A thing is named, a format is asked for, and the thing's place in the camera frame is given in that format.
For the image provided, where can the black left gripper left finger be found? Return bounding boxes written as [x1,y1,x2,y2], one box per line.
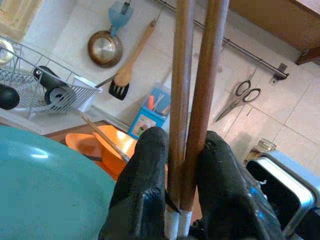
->
[98,126,169,240]

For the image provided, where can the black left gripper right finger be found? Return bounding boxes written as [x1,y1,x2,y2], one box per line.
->
[192,130,286,240]

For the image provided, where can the brown wooden chopstick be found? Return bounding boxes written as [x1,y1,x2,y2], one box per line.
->
[164,0,196,238]
[80,115,131,163]
[177,0,230,238]

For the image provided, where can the orange plastic bowl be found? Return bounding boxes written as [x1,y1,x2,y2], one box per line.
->
[64,133,103,163]
[93,124,138,181]

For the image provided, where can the glass jar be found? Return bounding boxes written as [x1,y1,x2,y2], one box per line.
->
[246,138,278,163]

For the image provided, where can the blue box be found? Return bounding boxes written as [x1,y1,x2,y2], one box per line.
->
[127,83,173,140]

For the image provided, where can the silver toaster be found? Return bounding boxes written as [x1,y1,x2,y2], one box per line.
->
[246,148,320,240]

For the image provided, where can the teal plate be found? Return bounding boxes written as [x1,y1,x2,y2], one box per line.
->
[0,124,117,240]

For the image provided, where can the black slotted spatula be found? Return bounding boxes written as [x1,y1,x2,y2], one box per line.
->
[94,73,130,101]

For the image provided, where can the white slatted cutlery holder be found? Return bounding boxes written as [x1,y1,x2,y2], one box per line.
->
[71,75,104,113]

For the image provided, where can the white drip tray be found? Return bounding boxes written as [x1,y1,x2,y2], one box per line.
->
[0,104,106,136]

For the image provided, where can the wooden spatula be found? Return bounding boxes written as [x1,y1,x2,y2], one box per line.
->
[113,19,157,88]

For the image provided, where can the black cylinder with silver knob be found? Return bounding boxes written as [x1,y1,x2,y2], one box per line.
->
[32,65,76,106]

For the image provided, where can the brown wooden cabinet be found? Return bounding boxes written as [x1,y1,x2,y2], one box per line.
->
[228,0,320,66]

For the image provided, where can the cream mug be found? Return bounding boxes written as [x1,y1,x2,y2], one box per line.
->
[0,39,15,66]

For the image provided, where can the black-handled kitchen scissors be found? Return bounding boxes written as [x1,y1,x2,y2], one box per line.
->
[214,79,262,123]

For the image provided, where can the grey wire dish rack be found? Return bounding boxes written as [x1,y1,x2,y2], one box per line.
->
[0,36,101,118]

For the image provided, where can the metal wall rail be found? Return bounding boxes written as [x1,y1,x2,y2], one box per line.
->
[154,0,290,85]

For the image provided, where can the small pan with blue handle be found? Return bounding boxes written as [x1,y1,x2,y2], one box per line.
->
[87,1,133,69]

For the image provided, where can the black rounded handle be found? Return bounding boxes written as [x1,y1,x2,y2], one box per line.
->
[0,83,20,111]

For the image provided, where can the beige wooden window frame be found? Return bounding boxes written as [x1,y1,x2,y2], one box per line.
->
[0,0,46,42]

